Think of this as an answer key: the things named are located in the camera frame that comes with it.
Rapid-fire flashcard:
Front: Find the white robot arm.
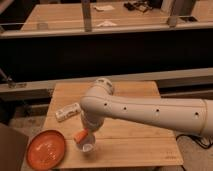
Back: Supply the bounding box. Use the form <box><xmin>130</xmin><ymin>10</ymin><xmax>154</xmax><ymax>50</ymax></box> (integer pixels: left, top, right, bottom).
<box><xmin>80</xmin><ymin>78</ymin><xmax>213</xmax><ymax>138</ymax></box>

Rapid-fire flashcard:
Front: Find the orange pepper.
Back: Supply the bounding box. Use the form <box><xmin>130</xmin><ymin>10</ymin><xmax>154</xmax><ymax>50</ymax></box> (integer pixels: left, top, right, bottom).
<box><xmin>74</xmin><ymin>130</ymin><xmax>88</xmax><ymax>143</ymax></box>

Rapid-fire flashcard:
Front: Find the white paper sheet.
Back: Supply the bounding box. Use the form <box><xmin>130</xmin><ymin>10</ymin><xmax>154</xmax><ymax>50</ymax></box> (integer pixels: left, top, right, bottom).
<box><xmin>93</xmin><ymin>5</ymin><xmax>115</xmax><ymax>11</ymax></box>

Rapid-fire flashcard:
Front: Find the white toy car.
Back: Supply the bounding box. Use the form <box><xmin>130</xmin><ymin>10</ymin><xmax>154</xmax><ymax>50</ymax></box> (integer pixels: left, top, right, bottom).
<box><xmin>55</xmin><ymin>103</ymin><xmax>81</xmax><ymax>122</ymax></box>

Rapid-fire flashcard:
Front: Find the white paper scrap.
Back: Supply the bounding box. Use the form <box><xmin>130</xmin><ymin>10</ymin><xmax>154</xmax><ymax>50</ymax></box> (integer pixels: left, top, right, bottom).
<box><xmin>97</xmin><ymin>20</ymin><xmax>117</xmax><ymax>27</ymax></box>

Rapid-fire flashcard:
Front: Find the background wooden workbench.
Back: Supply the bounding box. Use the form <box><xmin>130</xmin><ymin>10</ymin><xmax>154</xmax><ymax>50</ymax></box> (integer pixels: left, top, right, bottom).
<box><xmin>21</xmin><ymin>0</ymin><xmax>213</xmax><ymax>31</ymax></box>

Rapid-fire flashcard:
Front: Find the black tools pile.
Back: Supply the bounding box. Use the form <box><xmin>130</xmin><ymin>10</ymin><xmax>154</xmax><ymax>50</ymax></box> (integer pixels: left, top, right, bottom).
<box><xmin>123</xmin><ymin>0</ymin><xmax>152</xmax><ymax>13</ymax></box>

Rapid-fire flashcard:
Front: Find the metal post right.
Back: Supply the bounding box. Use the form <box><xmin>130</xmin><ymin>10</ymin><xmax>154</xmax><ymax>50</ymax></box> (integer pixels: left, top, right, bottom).
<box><xmin>167</xmin><ymin>0</ymin><xmax>185</xmax><ymax>28</ymax></box>

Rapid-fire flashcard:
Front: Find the wooden cutting board table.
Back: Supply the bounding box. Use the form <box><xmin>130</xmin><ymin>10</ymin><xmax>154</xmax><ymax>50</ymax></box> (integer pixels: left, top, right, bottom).
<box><xmin>42</xmin><ymin>82</ymin><xmax>183</xmax><ymax>171</ymax></box>

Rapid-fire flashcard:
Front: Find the metal post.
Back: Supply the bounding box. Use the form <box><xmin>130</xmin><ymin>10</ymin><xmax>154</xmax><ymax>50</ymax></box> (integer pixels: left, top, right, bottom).
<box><xmin>81</xmin><ymin>0</ymin><xmax>92</xmax><ymax>32</ymax></box>
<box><xmin>167</xmin><ymin>0</ymin><xmax>185</xmax><ymax>28</ymax></box>

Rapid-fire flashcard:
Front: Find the orange plate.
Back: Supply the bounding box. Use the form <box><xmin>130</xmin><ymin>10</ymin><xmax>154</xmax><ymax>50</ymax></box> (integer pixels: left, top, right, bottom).
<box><xmin>26</xmin><ymin>130</ymin><xmax>66</xmax><ymax>171</ymax></box>

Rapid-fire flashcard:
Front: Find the white ceramic cup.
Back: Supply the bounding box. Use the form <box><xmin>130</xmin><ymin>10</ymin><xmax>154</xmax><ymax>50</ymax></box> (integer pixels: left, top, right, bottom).
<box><xmin>76</xmin><ymin>133</ymin><xmax>95</xmax><ymax>153</ymax></box>

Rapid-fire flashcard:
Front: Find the metal post left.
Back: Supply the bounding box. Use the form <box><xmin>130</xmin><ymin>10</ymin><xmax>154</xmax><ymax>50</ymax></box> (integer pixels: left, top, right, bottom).
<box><xmin>81</xmin><ymin>0</ymin><xmax>92</xmax><ymax>32</ymax></box>

